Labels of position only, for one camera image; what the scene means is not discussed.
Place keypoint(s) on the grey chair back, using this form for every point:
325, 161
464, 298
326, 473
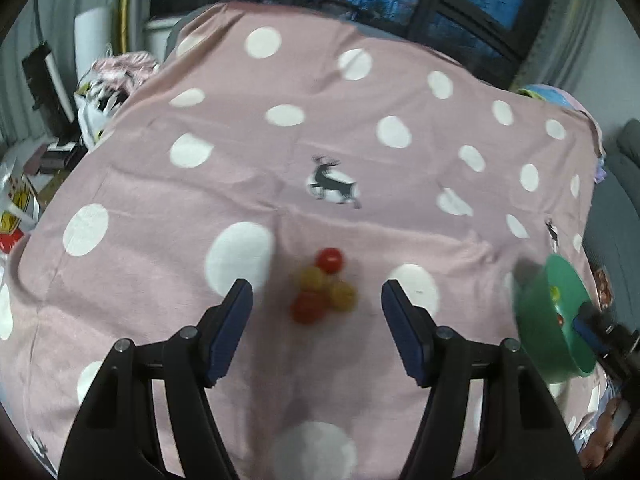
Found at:
177, 35

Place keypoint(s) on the stack of dark books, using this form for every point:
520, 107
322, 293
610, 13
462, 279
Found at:
57, 157

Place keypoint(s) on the white tall cylinder appliance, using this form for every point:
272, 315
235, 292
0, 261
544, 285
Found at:
94, 32

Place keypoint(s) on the grey sofa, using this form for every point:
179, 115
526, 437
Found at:
620, 195

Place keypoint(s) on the yellow cherry tomato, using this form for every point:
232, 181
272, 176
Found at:
311, 278
343, 296

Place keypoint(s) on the pink polka dot tablecloth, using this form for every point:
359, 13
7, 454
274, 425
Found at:
250, 160

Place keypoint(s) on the gold wrapped roll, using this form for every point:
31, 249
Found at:
125, 5

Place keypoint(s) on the black upright vacuum cleaner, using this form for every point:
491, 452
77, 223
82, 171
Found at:
47, 85

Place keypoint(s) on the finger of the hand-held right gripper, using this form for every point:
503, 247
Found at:
584, 325

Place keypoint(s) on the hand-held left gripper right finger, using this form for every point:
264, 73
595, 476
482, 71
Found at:
407, 335

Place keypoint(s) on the green plastic bowl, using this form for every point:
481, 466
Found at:
540, 340

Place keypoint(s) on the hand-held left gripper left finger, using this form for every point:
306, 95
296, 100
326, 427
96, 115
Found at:
227, 340

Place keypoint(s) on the cardboard box yellow print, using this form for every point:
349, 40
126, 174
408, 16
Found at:
17, 210

